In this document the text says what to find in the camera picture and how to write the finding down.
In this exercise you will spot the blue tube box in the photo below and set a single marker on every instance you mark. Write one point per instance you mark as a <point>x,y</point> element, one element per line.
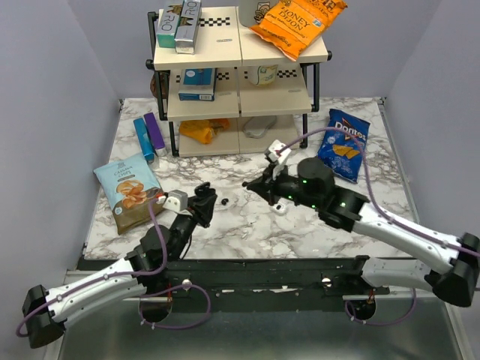
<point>144,140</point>

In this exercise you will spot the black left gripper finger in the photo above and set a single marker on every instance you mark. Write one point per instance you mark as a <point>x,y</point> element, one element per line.
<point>205,213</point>
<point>205,194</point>

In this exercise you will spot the blue Doritos bag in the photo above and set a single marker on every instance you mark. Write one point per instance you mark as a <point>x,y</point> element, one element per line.
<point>340,147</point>

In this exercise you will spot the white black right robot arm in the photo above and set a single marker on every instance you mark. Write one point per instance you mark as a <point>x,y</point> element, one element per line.
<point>446,265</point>

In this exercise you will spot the blue white box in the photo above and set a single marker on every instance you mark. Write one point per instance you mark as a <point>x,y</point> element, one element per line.
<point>197,84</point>

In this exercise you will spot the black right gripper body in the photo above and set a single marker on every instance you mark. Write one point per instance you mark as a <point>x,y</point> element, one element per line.
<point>282,185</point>

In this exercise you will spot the cassava chips bag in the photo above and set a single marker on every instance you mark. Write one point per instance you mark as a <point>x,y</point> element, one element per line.
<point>129,185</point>

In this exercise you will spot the orange honey dijon chips bag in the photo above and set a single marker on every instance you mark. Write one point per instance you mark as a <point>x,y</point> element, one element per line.
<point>292,26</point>

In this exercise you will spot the white earbud charging case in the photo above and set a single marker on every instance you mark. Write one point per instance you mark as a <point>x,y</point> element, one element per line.
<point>279,208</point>

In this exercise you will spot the orange plastic bag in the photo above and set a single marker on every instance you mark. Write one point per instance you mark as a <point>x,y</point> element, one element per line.
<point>204,131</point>

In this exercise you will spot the beige three-tier shelf rack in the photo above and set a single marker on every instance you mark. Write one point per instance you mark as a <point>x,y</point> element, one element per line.
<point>225,44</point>

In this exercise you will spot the white printed mug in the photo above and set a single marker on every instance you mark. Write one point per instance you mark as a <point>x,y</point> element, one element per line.
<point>251,12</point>
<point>262,75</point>

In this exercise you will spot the brown object behind rack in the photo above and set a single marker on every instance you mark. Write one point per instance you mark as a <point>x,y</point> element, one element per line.
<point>160,81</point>

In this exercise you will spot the white printed mug middle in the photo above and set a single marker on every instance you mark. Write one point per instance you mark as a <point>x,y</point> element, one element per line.
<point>262,75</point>

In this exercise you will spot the white printed mug top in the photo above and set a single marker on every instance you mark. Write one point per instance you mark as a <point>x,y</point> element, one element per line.
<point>251,12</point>

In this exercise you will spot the purple tube box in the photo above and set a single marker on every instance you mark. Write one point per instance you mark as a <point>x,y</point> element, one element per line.
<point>155,135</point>

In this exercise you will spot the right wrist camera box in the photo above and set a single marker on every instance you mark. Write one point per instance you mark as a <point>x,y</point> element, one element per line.
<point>277,155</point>

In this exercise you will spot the silver toothpaste box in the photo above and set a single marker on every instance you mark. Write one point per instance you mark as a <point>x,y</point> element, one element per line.
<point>186,33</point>

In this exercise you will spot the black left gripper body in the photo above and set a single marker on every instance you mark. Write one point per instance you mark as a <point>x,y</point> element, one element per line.
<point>196,211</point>

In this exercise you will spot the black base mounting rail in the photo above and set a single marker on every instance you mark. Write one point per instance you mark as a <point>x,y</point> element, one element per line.
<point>261,285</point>

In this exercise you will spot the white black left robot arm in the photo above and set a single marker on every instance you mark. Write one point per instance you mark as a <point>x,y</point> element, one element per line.
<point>142,273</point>

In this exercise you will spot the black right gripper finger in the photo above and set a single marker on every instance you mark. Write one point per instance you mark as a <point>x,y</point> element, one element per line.
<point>255,185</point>
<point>267,196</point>

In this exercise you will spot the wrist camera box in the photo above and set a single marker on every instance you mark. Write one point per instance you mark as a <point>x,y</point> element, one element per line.
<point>176,201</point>
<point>277,155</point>

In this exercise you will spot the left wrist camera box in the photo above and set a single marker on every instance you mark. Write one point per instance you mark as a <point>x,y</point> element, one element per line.
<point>176,201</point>

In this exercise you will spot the teal toothpaste box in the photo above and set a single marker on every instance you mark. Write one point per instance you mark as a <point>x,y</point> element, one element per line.
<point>168,23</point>

